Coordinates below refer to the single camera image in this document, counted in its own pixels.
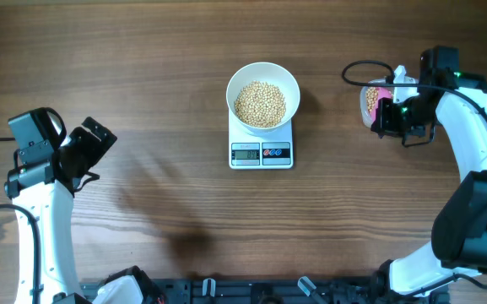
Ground pink plastic scoop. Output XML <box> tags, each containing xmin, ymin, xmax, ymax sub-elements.
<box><xmin>369</xmin><ymin>87</ymin><xmax>392</xmax><ymax>121</ymax></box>

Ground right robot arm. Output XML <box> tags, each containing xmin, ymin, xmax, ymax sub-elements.
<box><xmin>371</xmin><ymin>46</ymin><xmax>487</xmax><ymax>301</ymax></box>

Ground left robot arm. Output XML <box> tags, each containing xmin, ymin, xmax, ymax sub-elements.
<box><xmin>4</xmin><ymin>107</ymin><xmax>116</xmax><ymax>303</ymax></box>

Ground white bowl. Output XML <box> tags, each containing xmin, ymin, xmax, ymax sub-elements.
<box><xmin>225</xmin><ymin>62</ymin><xmax>300</xmax><ymax>133</ymax></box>

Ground soybeans in white bowl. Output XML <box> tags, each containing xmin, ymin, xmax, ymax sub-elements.
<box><xmin>235</xmin><ymin>81</ymin><xmax>286</xmax><ymax>128</ymax></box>

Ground white digital kitchen scale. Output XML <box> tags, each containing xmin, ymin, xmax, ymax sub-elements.
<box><xmin>228</xmin><ymin>112</ymin><xmax>295</xmax><ymax>170</ymax></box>

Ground clear plastic container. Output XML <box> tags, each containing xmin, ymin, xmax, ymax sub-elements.
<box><xmin>360</xmin><ymin>86</ymin><xmax>394</xmax><ymax>128</ymax></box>

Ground yellow soybeans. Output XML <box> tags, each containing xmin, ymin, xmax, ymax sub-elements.
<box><xmin>365</xmin><ymin>87</ymin><xmax>379</xmax><ymax>114</ymax></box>

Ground black right camera cable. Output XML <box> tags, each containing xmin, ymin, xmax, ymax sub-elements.
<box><xmin>341</xmin><ymin>59</ymin><xmax>487</xmax><ymax>290</ymax></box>

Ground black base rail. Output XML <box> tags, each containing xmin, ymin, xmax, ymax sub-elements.
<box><xmin>80</xmin><ymin>276</ymin><xmax>451</xmax><ymax>304</ymax></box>

